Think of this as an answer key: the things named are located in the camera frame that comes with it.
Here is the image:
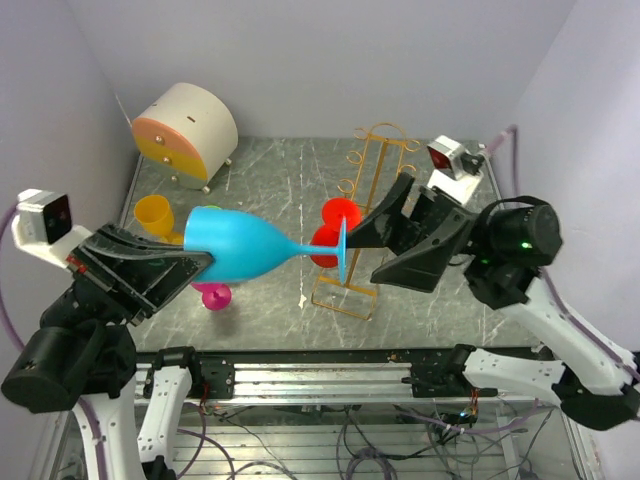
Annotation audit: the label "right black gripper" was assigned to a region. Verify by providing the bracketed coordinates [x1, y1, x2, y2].
[341, 172, 496, 290]

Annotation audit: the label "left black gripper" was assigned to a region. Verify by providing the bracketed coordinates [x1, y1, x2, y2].
[38, 216, 213, 335]

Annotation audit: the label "orange plastic wine glass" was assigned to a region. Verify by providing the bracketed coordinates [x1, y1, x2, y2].
[134, 194, 184, 245]

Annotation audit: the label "pink plastic wine glass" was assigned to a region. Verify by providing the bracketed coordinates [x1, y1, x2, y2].
[192, 283, 232, 311]

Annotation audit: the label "red plastic wine glass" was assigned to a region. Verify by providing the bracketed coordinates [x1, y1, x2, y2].
[311, 198, 362, 247]

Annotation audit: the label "blue plastic wine glass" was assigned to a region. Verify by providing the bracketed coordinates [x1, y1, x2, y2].
[183, 206, 347, 283]

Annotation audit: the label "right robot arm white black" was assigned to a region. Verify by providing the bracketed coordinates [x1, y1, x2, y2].
[339, 171, 639, 431]

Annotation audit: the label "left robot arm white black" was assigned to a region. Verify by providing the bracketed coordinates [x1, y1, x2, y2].
[1, 221, 213, 479]

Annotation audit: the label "round cream mini drawer cabinet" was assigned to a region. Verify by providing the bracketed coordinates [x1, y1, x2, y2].
[132, 82, 239, 193]

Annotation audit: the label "gold wire wine glass rack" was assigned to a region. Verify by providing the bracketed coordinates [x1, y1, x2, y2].
[310, 122, 421, 321]

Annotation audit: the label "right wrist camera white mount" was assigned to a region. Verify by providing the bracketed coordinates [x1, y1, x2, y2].
[426, 135, 489, 206]

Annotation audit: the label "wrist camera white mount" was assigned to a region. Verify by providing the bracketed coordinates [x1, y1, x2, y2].
[11, 189, 92, 269]
[426, 135, 489, 206]

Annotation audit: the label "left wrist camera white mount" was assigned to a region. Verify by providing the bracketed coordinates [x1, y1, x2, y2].
[11, 189, 92, 269]

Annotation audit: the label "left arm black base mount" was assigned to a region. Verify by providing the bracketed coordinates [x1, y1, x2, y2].
[188, 352, 235, 400]

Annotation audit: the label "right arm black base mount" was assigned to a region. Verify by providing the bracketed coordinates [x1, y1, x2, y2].
[401, 344, 476, 398]

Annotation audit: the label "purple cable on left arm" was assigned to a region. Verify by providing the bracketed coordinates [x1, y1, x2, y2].
[0, 204, 109, 480]

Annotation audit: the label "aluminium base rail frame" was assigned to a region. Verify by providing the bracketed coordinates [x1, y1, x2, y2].
[29, 344, 601, 480]

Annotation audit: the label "loose cables under frame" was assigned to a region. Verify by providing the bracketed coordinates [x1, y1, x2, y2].
[164, 399, 576, 480]

